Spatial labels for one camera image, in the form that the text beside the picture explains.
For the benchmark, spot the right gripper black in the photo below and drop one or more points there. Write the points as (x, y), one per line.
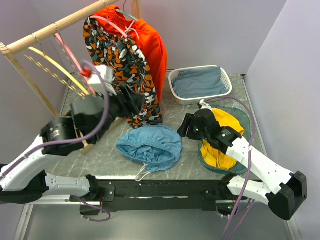
(189, 120)

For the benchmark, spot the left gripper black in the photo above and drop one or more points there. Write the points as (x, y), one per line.
(131, 102)

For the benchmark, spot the light blue shorts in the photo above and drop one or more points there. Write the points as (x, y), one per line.
(157, 147)

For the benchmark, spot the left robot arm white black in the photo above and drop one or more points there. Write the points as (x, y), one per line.
(25, 180)

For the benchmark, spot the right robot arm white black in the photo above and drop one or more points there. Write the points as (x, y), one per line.
(282, 190)

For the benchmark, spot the yellow shorts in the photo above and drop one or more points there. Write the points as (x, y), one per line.
(215, 158)

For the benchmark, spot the camouflage shorts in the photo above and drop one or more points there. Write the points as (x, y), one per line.
(130, 67)

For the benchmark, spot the light pink hanger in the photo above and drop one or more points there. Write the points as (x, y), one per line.
(123, 33)

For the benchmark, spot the orange shorts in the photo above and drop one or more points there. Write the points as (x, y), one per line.
(148, 40)

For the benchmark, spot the green hanger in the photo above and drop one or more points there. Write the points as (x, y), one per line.
(135, 9)

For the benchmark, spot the white plastic basket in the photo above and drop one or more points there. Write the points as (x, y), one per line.
(225, 78)

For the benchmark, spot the grey-blue cloth in basket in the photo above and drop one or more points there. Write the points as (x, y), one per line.
(199, 83)

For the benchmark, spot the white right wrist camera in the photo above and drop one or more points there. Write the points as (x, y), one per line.
(204, 105)

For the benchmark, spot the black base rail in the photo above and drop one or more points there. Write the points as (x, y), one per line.
(151, 195)

